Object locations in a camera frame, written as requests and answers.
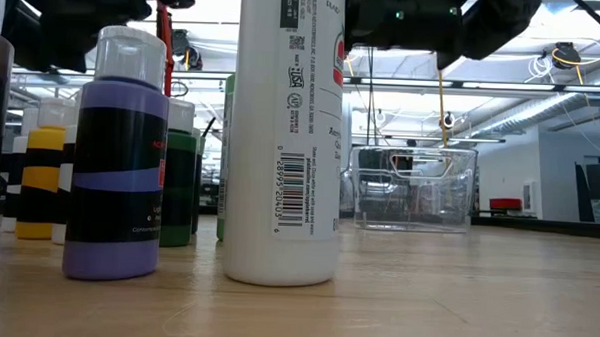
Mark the red desk lamp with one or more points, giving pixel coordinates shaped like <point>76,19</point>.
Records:
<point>163,33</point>

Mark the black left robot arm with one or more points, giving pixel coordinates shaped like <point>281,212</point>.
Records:
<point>85,21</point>

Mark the small dark green paint bottle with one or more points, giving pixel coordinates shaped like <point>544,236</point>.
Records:
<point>178,194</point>

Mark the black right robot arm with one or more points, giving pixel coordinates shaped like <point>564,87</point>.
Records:
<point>505,20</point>

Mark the small black paint bottle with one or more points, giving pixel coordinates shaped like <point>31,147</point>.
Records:
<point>197,195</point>

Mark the silver ventilation duct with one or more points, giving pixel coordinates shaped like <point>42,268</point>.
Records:
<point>532,114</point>

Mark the clear plastic bin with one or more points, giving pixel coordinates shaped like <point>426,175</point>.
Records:
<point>413,212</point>

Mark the thin black paintbrush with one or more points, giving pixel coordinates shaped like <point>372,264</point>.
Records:
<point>209,127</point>

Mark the long ceiling light bar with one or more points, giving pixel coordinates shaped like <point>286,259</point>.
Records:
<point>408,82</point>

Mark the small purple paint bottle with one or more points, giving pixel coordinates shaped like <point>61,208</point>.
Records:
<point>113,207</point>

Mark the small white paint bottle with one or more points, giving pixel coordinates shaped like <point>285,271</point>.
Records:
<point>14,178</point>
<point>65,178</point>

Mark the small yellow paint bottle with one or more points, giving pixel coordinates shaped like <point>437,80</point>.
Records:
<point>42,179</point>

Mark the red padded stool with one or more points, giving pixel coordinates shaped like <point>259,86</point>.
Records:
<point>505,204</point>

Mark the large white paint bottle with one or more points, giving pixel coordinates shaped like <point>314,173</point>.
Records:
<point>261,137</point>

